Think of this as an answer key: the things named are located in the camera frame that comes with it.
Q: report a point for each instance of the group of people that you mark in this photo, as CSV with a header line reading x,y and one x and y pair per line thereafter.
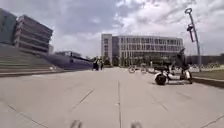
x,y
97,64

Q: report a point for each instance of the bicycle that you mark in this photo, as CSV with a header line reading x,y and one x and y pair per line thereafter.
x,y
131,69
143,69

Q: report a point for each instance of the grey concrete slab plaza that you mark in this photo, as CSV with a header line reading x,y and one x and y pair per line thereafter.
x,y
110,100

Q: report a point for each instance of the white building with window rows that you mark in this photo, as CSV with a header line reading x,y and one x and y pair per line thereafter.
x,y
150,50

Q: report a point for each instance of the white scooter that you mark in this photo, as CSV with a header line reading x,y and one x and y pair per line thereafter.
x,y
173,77

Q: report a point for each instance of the grey layered building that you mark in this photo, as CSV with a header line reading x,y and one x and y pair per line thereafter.
x,y
33,36

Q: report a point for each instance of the tall leaning pole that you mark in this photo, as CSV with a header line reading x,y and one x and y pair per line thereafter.
x,y
195,36

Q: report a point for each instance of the wide concrete steps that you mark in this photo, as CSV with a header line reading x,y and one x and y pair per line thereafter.
x,y
20,61

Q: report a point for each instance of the grass lawn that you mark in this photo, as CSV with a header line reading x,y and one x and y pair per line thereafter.
x,y
210,74

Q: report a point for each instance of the dark glass building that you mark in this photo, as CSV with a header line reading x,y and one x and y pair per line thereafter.
x,y
6,26

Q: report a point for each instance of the dark sloped wall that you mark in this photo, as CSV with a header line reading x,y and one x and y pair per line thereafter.
x,y
70,62

